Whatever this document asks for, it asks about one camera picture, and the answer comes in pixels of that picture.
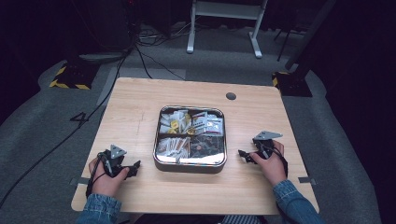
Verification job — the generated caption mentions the tangle of floor cables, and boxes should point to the tangle of floor cables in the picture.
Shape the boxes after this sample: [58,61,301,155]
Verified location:
[135,21,202,49]

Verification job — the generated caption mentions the dark slanted pole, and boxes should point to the dark slanted pole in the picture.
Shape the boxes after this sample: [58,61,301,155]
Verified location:
[284,0,338,71]

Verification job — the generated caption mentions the thin black floor cable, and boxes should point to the thin black floor cable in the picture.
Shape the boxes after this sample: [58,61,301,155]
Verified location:
[134,43,187,82]

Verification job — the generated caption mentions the white metal stand frame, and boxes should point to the white metal stand frame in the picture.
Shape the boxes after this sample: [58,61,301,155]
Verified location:
[185,0,270,60]

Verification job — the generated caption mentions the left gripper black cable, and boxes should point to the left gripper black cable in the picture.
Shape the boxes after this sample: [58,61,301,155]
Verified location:
[85,151,108,199]

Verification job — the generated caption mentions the grey tape strip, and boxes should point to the grey tape strip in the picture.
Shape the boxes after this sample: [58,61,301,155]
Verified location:
[297,175,318,186]
[69,176,92,187]

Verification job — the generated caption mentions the long black floor cable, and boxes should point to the long black floor cable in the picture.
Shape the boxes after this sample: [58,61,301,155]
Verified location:
[0,46,134,210]

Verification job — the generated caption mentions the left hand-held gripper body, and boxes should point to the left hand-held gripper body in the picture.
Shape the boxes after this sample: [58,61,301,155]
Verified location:
[97,144,132,179]

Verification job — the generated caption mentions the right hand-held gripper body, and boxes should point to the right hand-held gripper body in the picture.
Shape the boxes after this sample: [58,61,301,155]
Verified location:
[251,130,284,161]

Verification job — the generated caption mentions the clear box lid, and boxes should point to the clear box lid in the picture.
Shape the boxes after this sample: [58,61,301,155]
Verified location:
[152,105,228,167]

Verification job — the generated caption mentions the pile of dark packets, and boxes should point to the pile of dark packets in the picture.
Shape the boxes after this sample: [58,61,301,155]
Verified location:
[190,134,226,159]

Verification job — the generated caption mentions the dark equipment cabinet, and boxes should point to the dark equipment cabinet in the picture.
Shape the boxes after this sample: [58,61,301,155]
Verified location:
[70,0,135,53]

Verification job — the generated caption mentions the pile of white yellow packets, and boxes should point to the pile of white yellow packets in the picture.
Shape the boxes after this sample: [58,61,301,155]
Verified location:
[159,109,192,135]

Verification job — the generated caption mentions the row of white brown sachets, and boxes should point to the row of white brown sachets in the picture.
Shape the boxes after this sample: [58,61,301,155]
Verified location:
[156,135,191,162]

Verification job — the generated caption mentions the black yellow-striped stand base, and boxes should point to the black yellow-striped stand base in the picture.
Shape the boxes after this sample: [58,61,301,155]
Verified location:
[271,70,314,98]
[49,62,101,91]

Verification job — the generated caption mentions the black tripod legs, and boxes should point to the black tripod legs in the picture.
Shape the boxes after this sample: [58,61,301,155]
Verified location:
[273,27,302,63]

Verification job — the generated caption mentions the person's right hand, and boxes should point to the person's right hand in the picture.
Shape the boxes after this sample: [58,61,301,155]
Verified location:
[249,140,288,188]

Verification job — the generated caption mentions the person's left hand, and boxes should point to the person's left hand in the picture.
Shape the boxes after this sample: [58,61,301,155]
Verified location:
[88,157,131,198]

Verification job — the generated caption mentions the person's striped clothing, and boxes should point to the person's striped clothing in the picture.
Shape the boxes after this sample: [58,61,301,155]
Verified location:
[217,214,266,224]

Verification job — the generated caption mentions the pile of white silver packets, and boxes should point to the pile of white silver packets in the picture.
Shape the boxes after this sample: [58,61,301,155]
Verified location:
[191,111,225,137]

